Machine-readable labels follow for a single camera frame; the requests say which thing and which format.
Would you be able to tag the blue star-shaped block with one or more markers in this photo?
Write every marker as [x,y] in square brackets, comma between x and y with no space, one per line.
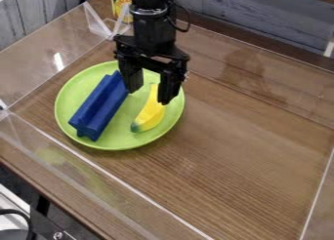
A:
[100,106]

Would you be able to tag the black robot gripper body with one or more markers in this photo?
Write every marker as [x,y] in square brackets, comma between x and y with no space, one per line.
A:
[151,45]

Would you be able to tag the yellow toy banana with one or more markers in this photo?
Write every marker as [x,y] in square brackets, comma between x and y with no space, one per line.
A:
[151,114]

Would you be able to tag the green round plate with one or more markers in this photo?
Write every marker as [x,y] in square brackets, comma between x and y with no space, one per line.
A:
[117,137]

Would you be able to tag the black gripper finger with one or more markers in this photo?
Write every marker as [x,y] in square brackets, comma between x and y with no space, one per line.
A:
[130,73]
[169,84]

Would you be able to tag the clear acrylic tray walls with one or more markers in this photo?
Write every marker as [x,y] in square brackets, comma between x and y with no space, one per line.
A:
[241,171]

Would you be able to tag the black metal bracket with bolt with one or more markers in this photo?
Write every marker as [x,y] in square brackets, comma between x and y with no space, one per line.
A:
[46,229]

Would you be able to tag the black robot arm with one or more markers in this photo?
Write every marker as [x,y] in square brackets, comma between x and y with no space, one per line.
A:
[149,49]

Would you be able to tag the yellow labelled tin can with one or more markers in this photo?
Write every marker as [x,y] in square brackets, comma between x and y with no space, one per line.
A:
[117,5]

